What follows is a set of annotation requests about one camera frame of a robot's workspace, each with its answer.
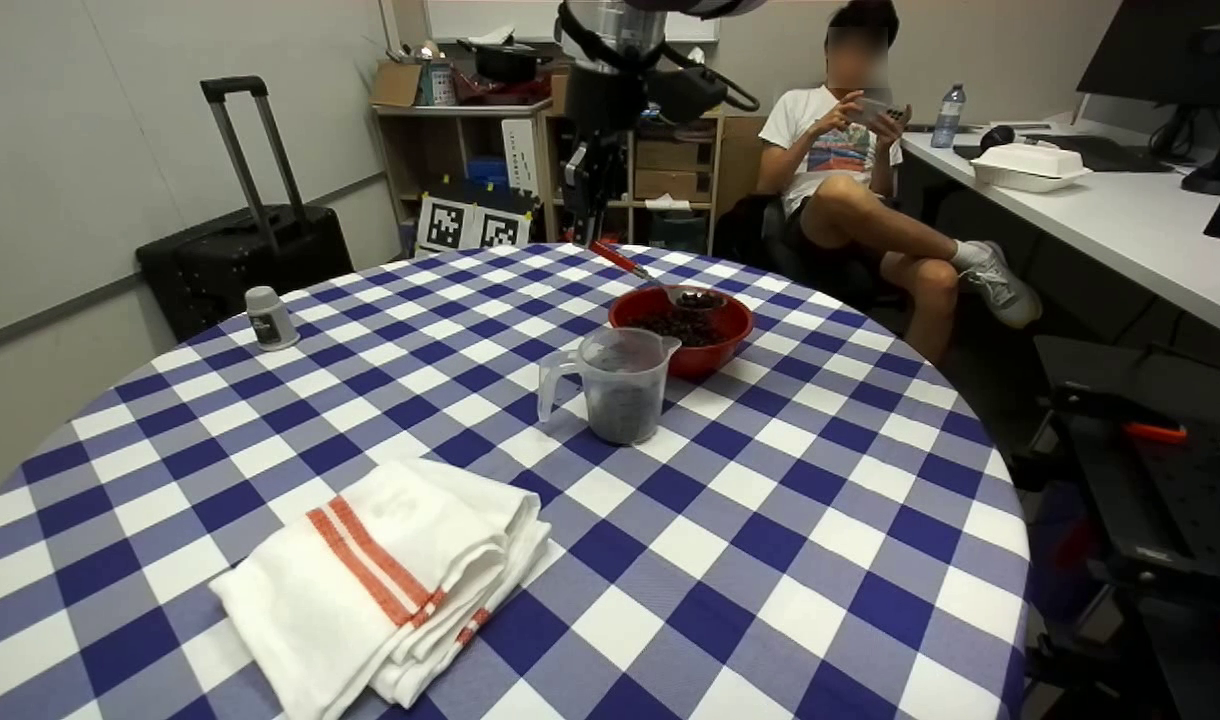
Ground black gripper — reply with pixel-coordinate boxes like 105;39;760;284
558;134;637;237

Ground red handled metal spoon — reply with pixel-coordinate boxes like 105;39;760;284
588;237;682;310

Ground clear plastic measuring jug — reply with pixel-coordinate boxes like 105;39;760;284
534;326;682;448

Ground red bowl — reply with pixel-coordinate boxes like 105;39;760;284
604;282;760;383

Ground wooden storage shelf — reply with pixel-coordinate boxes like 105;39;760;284
362;35;770;260

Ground black white fiducial tag board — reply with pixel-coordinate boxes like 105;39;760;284
474;205;534;255
412;193;480;255

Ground black office chair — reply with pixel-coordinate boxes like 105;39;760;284
708;193;904;311

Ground brown coffee beans heap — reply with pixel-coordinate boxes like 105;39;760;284
658;291;737;339
583;383;668;448

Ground brown cardboard box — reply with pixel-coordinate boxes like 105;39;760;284
367;58;426;122

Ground seated person white shirt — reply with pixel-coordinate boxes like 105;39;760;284
751;0;1048;369

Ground black wheeled suitcase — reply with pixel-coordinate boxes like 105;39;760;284
131;73;361;345

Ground clear water bottle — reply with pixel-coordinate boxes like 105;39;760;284
928;82;970;152

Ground blue white checkered tablecloth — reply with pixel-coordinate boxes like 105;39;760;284
0;240;1037;720

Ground white sneaker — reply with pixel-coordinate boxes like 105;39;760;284
954;237;1048;333

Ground white foam food container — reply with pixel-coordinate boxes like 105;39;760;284
966;136;1091;201

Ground white towel orange stripes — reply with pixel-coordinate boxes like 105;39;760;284
202;457;558;720

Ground black keyboard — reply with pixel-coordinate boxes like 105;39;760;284
1031;134;1181;176

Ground white office desk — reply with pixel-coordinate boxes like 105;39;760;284
899;123;1220;354

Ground black computer monitor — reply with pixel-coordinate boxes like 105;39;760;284
1070;0;1220;111

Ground black equipment cart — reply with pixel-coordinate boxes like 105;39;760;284
1014;333;1220;720

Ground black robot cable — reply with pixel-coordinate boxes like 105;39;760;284
552;0;766;122

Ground red clamp handle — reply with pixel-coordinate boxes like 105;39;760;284
1118;415;1193;451

